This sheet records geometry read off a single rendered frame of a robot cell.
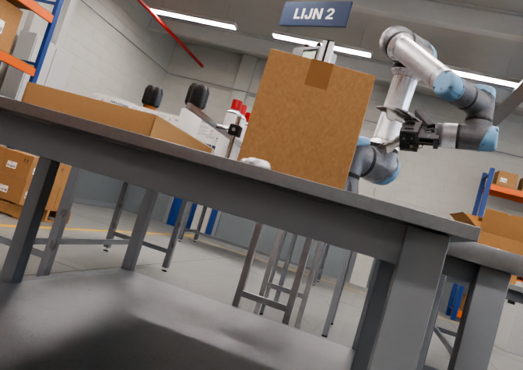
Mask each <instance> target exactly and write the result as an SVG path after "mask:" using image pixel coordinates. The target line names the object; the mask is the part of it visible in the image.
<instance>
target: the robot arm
mask: <svg viewBox="0 0 523 370"><path fill-rule="evenodd" d="M380 49H381V51H382V53H383V54H384V55H385V56H386V57H388V58H389V59H391V60H392V61H393V62H394V63H393V66H392V68H391V71H392V73H393V75H394V77H393V80H392V82H391V86H390V89H389V91H388V95H387V97H386V100H385V102H384V106H377V109H379V110H380V111H381V116H380V118H379V121H378V124H377V128H376V130H375V133H374V137H373V138H372V139H368V138H366V137H363V136H359V139H358V142H357V145H356V149H355V153H354V155H353V160H352V163H351V166H350V169H349V174H348V177H347V180H346V185H345V188H344V190H346V191H349V192H354V193H357V194H359V193H358V183H359V180H360V178H362V179H365V180H367V181H369V182H371V183H373V184H377V185H387V184H389V183H390V182H391V181H394V180H395V179H396V178H397V176H398V174H399V172H400V169H401V164H400V161H399V159H398V158H397V156H398V152H399V150H398V146H399V148H400V150H404V149H406V150H404V151H412V152H417V150H418V149H420V148H423V145H425V146H433V149H438V147H442V148H450V149H459V150H474V151H478V152H480V151H486V152H493V151H494V150H496V148H497V140H498V133H499V128H498V127H496V126H493V113H494V106H495V103H496V91H495V89H494V88H493V87H491V86H487V85H483V84H479V85H475V86H473V85H472V84H471V83H469V82H467V81H466V80H464V79H463V78H462V77H460V75H458V74H456V73H455V72H453V71H452V70H451V69H449V68H448V67H447V66H446V65H444V64H443V63H442V62H440V61H439V60H437V52H436V50H435V48H434V47H433V46H432V45H431V44H430V43H429V42H428V41H426V40H424V39H423V38H421V37H419V36H418V35H416V34H415V33H413V32H412V31H411V30H409V29H408V28H406V27H404V26H391V27H389V28H388V29H386V31H385V32H383V34H382V35H381V39H380ZM420 80H422V81H423V82H424V83H425V84H426V85H428V86H429V87H430V88H431V89H432V90H433V91H434V93H435V94H436V95H437V96H438V97H439V98H440V99H442V100H445V101H447V102H448V103H450V104H452V105H454V106H455V107H457V108H459V109H460V110H462V111H464V112H465V113H466V115H465V124H456V123H444V124H443V123H438V125H437V128H435V123H434V122H433V121H432V120H431V119H430V117H429V116H428V115H427V114H426V113H425V112H424V111H423V109H417V110H415V115H413V114H412V113H410V112H409V111H408V109H409V105H410V103H411V100H412V96H413V94H414V91H415V88H416V84H417V82H419V81H420ZM404 121H405V122H404ZM419 145H422V147H419Z"/></svg>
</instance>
